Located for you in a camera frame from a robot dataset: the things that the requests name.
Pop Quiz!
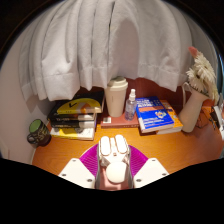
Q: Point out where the white ceramic jug vase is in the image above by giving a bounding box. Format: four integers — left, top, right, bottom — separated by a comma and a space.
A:
178, 82, 209, 134

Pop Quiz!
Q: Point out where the orange book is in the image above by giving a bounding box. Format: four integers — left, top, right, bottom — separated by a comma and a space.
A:
156, 99, 184, 136

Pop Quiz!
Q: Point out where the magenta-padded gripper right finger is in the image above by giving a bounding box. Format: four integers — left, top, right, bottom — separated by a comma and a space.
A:
128, 144, 170, 189

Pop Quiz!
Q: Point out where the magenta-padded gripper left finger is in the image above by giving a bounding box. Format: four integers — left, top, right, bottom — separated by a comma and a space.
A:
58, 143, 100, 190

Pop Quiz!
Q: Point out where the red-brown book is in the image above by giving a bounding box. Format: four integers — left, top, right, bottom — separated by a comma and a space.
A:
99, 111, 140, 129

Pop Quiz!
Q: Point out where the cream lidded tumbler cup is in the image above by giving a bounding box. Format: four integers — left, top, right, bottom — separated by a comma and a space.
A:
104, 76, 129, 118

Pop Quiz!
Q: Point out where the white pleated curtain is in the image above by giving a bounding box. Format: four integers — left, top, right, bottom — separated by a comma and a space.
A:
18, 0, 214, 102

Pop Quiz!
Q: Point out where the white rabbit-shaped computer mouse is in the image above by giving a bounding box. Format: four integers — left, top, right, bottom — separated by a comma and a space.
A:
97, 134, 131, 184

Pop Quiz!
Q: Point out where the blue book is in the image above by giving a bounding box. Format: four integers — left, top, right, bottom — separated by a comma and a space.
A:
135, 96, 175, 134

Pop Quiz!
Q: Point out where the dark mug with green inside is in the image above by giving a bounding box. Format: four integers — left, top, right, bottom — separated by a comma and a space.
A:
26, 118, 53, 148

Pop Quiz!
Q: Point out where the clear spray bottle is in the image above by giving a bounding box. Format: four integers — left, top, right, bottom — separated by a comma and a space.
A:
124, 88, 138, 122

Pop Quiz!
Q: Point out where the yellow and white book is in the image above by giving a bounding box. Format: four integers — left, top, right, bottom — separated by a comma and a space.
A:
49, 126, 96, 141

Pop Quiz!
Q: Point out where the yellow and black book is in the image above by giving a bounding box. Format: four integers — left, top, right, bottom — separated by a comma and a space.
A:
54, 94, 105, 115

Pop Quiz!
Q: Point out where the white flower bouquet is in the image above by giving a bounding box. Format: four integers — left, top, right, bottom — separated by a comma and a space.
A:
185, 46, 220, 101

